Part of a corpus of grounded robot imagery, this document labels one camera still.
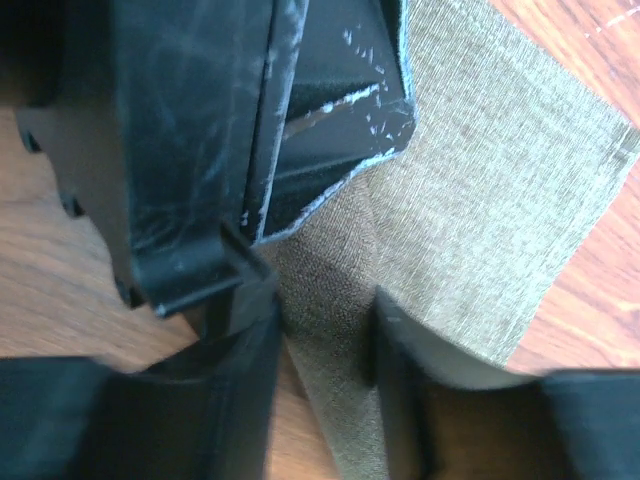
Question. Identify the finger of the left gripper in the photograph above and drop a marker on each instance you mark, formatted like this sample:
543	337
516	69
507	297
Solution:
159	123
348	104

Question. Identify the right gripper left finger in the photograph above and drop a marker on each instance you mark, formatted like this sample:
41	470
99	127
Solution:
203	412

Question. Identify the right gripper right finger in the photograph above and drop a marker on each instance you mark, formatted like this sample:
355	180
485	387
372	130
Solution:
446	414

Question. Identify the brown cloth napkin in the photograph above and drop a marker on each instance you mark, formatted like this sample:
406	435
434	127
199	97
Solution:
512	162

